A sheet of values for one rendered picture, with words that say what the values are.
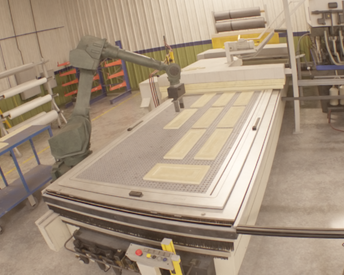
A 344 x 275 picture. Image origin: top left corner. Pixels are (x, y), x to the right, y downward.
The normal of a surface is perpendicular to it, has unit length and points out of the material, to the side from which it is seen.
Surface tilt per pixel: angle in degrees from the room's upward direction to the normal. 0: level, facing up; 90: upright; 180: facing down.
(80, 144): 90
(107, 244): 0
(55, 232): 90
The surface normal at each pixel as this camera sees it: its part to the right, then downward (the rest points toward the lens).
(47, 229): 0.90, -0.02
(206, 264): -0.18, -0.93
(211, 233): -0.40, 0.37
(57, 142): -0.07, 0.34
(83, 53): 0.20, 0.29
